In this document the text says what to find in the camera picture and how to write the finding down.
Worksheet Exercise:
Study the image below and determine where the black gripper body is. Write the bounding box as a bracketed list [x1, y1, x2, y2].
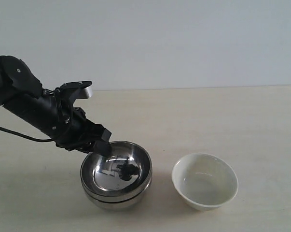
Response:
[3, 94, 104, 151]

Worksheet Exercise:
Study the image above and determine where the ribbed stainless steel bowl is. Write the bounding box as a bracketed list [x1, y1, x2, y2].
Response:
[80, 141, 152, 202]

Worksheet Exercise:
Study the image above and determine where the smooth stainless steel bowl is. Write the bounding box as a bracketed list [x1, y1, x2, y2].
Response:
[83, 178, 152, 211]

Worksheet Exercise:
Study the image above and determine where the white ceramic bowl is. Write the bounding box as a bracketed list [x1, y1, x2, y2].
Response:
[171, 153, 239, 212]

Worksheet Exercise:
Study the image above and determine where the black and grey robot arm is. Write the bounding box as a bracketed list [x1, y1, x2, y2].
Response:
[0, 56, 112, 157]

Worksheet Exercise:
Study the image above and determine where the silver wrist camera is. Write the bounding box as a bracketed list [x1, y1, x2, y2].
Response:
[57, 81, 93, 101]

